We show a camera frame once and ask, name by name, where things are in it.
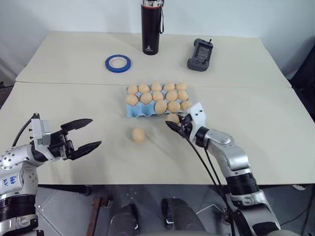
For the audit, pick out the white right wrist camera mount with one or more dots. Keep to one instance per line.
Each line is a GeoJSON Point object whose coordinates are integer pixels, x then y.
{"type": "Point", "coordinates": [198, 118]}

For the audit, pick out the blue egg carton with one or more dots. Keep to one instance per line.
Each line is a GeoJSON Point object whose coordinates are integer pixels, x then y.
{"type": "Point", "coordinates": [141, 111]}

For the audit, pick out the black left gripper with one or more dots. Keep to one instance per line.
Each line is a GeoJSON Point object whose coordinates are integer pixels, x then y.
{"type": "Point", "coordinates": [59, 145]}

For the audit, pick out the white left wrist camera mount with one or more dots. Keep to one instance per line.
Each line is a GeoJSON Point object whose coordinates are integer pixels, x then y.
{"type": "Point", "coordinates": [40, 134]}

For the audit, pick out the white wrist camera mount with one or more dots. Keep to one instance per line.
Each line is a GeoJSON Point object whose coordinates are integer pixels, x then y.
{"type": "Point", "coordinates": [40, 134]}
{"type": "Point", "coordinates": [198, 118]}

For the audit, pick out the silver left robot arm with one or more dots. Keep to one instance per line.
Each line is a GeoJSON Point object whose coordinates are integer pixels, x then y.
{"type": "Point", "coordinates": [14, 167]}

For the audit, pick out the blue tape roll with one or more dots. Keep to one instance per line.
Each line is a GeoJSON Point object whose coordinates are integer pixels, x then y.
{"type": "Point", "coordinates": [109, 66]}

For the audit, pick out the grey handheld controller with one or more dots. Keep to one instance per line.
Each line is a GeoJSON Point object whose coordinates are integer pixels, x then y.
{"type": "Point", "coordinates": [199, 55]}

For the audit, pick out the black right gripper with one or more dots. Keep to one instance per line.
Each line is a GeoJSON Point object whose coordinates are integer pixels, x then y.
{"type": "Point", "coordinates": [187, 127]}

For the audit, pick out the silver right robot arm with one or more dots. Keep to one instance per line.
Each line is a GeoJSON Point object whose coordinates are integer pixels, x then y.
{"type": "Point", "coordinates": [233, 157]}

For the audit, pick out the black table caster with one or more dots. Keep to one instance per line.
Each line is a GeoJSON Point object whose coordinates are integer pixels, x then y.
{"type": "Point", "coordinates": [86, 191]}

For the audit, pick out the brown egg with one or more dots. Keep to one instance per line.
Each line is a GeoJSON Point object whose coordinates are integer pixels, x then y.
{"type": "Point", "coordinates": [146, 97]}
{"type": "Point", "coordinates": [138, 135]}
{"type": "Point", "coordinates": [156, 86]}
{"type": "Point", "coordinates": [160, 107]}
{"type": "Point", "coordinates": [133, 89]}
{"type": "Point", "coordinates": [157, 96]}
{"type": "Point", "coordinates": [182, 95]}
{"type": "Point", "coordinates": [132, 100]}
{"type": "Point", "coordinates": [169, 86]}
{"type": "Point", "coordinates": [173, 118]}
{"type": "Point", "coordinates": [181, 86]}
{"type": "Point", "coordinates": [185, 105]}
{"type": "Point", "coordinates": [171, 95]}
{"type": "Point", "coordinates": [174, 106]}
{"type": "Point", "coordinates": [143, 88]}

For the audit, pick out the rusty metal bar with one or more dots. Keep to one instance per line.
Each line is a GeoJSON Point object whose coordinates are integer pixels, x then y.
{"type": "Point", "coordinates": [97, 214]}

